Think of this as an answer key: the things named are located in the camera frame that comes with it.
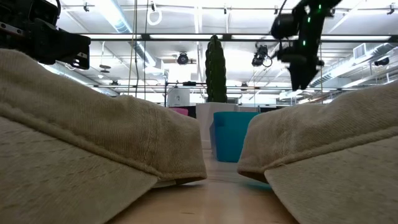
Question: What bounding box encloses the pink translucent plastic bin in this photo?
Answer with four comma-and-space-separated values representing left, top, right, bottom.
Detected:
169, 106, 190, 118

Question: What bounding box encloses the beige baseball cap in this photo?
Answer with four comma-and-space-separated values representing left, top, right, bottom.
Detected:
0, 48, 208, 224
237, 81, 398, 224

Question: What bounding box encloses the blue translucent plastic bin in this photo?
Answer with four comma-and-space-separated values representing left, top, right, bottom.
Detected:
209, 111, 261, 164

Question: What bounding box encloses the white faceted plant pot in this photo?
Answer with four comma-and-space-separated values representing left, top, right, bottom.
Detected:
195, 101, 240, 150

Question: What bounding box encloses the white hanging cable loop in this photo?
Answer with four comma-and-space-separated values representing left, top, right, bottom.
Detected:
146, 8, 164, 27

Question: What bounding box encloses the black overhead frame bar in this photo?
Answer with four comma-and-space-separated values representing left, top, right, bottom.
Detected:
77, 32, 398, 44

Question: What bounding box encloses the white box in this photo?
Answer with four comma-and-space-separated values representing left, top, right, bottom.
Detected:
167, 88, 191, 108

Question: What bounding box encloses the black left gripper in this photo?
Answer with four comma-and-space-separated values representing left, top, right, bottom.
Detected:
0, 17, 91, 70

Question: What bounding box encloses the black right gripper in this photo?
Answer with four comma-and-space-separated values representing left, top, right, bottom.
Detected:
275, 37, 326, 91

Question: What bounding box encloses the black overhead camera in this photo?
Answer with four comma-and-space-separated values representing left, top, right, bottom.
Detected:
251, 44, 274, 68

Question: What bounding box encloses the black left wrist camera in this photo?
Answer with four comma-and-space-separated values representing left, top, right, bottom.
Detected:
0, 0, 60, 23

